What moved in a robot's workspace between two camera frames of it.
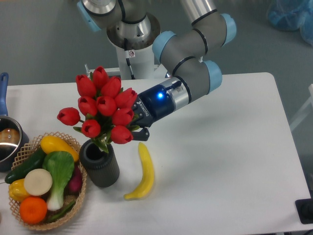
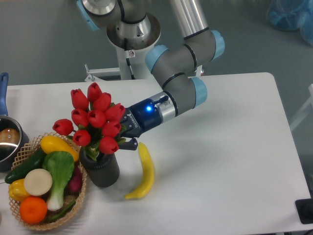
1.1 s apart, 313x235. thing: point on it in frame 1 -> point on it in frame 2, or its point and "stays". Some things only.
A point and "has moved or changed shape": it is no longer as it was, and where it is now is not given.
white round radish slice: x=38 y=182 stays
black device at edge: x=304 y=209 stays
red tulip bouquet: x=105 y=103 has moved or changed shape
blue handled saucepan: x=13 y=137 stays
